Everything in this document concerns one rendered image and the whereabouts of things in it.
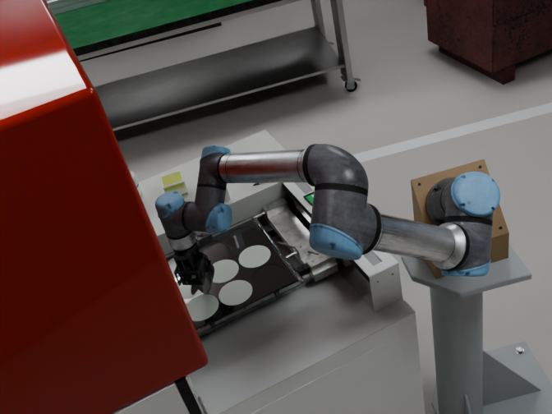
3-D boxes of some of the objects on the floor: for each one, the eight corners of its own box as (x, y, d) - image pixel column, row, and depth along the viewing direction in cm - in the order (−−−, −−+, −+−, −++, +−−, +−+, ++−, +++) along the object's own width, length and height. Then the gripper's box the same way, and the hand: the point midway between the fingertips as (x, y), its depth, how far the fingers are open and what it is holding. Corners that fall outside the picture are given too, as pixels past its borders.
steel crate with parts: (627, 55, 411) (644, -51, 370) (466, 98, 410) (464, -4, 369) (553, 7, 488) (559, -85, 447) (416, 43, 486) (410, -45, 446)
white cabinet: (273, 561, 207) (209, 420, 158) (186, 363, 281) (122, 226, 232) (434, 466, 222) (420, 310, 173) (310, 301, 296) (276, 159, 247)
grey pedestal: (524, 342, 254) (534, 181, 205) (584, 437, 219) (614, 269, 170) (402, 375, 254) (384, 221, 204) (443, 475, 218) (432, 318, 169)
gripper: (163, 255, 166) (186, 310, 179) (195, 255, 164) (215, 310, 177) (172, 234, 173) (194, 287, 186) (203, 233, 171) (223, 287, 183)
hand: (205, 288), depth 183 cm, fingers closed
